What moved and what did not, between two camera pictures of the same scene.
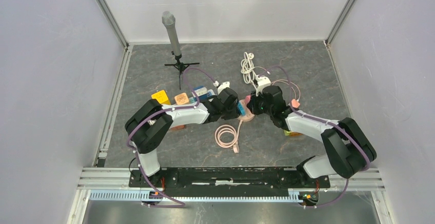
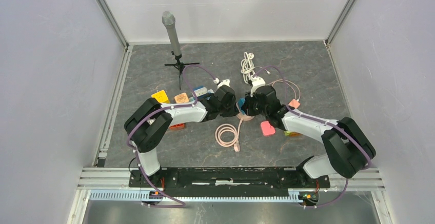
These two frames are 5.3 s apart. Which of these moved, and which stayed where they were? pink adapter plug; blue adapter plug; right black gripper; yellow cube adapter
Moved: pink adapter plug
Stayed: yellow cube adapter; blue adapter plug; right black gripper
